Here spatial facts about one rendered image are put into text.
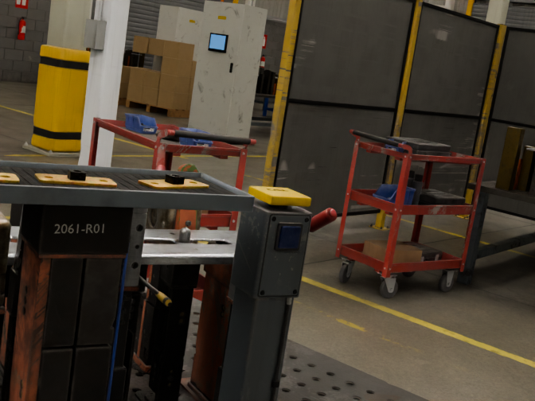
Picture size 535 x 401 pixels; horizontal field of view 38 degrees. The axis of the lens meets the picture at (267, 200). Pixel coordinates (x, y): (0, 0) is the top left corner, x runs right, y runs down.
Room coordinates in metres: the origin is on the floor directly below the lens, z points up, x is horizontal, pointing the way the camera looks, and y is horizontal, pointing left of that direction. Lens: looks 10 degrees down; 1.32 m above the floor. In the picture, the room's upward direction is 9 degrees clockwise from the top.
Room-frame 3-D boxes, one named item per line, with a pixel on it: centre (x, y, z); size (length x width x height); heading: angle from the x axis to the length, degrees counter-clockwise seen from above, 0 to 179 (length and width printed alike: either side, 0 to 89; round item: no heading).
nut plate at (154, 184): (0.91, 0.11, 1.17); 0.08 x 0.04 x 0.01; 139
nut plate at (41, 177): (0.84, 0.21, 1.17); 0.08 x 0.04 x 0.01; 117
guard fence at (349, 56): (6.85, -1.01, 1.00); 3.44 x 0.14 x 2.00; 141
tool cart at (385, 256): (4.93, -0.88, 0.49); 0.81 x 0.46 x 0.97; 129
